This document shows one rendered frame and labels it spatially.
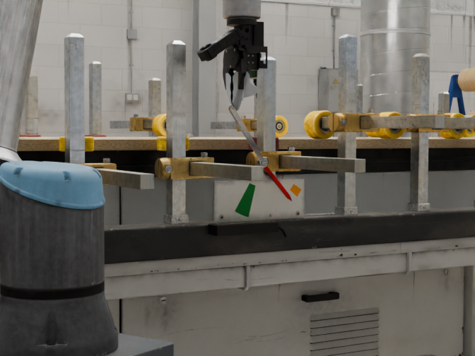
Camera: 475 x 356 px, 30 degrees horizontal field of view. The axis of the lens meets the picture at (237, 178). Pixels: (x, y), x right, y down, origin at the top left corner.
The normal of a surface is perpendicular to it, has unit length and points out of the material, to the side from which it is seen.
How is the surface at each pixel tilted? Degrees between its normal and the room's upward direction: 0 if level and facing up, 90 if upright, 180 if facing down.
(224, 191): 90
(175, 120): 90
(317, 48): 90
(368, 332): 53
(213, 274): 90
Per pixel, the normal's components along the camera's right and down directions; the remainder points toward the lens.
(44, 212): 0.08, 0.06
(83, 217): 0.71, 0.04
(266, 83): 0.49, 0.05
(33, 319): -0.15, -0.29
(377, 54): -0.63, 0.04
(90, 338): 0.67, -0.30
